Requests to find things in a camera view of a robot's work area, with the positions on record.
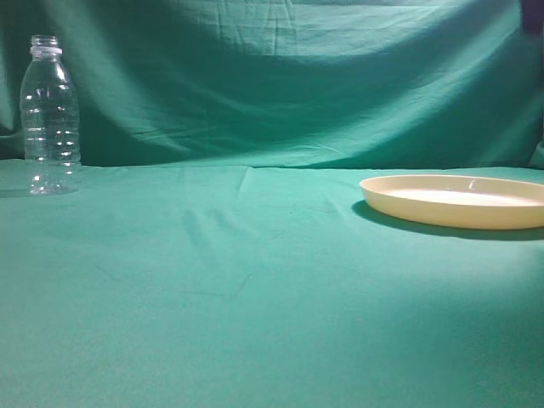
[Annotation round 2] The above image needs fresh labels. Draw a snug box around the cream plastic plate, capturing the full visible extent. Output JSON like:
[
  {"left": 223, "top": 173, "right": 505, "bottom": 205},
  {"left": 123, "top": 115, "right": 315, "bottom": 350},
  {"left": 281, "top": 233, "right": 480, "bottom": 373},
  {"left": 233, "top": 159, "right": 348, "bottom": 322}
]
[{"left": 360, "top": 174, "right": 543, "bottom": 230}]

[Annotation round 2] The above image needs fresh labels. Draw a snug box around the green cloth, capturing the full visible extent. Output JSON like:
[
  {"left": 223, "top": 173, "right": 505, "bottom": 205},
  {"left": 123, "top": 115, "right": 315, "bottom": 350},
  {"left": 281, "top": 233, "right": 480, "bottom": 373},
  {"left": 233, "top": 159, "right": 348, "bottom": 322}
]
[{"left": 1, "top": 1, "right": 543, "bottom": 407}]

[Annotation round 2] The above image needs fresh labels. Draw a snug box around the clear plastic bottle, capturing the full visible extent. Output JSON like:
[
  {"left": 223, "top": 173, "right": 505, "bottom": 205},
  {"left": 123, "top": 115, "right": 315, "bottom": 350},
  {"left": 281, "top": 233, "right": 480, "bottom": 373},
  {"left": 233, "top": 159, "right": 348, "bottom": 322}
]
[{"left": 20, "top": 35, "right": 81, "bottom": 196}]

